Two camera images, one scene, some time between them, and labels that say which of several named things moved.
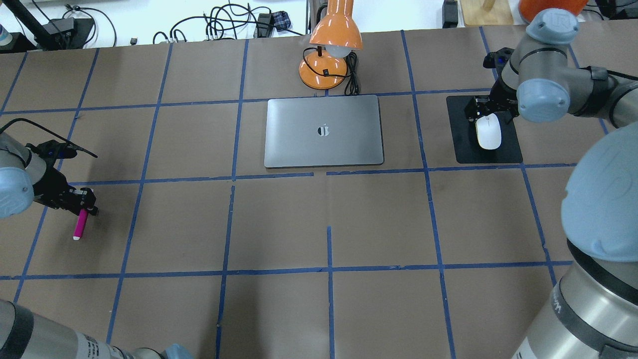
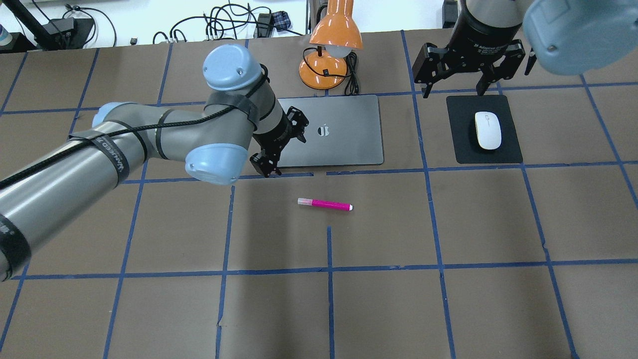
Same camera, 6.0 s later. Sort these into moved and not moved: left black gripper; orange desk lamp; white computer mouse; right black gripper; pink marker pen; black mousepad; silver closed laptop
Moved: right black gripper; left black gripper; pink marker pen
Not moved: black mousepad; orange desk lamp; white computer mouse; silver closed laptop
